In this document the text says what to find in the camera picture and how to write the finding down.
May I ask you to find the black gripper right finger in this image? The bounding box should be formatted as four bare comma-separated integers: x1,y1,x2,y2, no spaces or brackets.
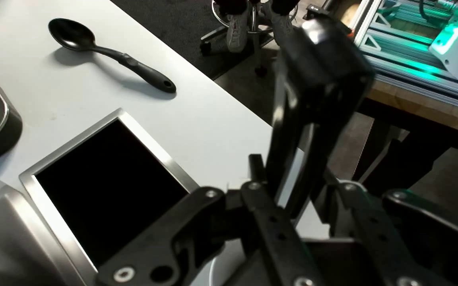
328,180,458,286

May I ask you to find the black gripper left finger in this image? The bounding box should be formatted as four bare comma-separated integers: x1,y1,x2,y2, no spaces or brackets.
96,178,328,286

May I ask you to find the black plastic spoon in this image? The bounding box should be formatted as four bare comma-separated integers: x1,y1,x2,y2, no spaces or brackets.
46,16,180,97

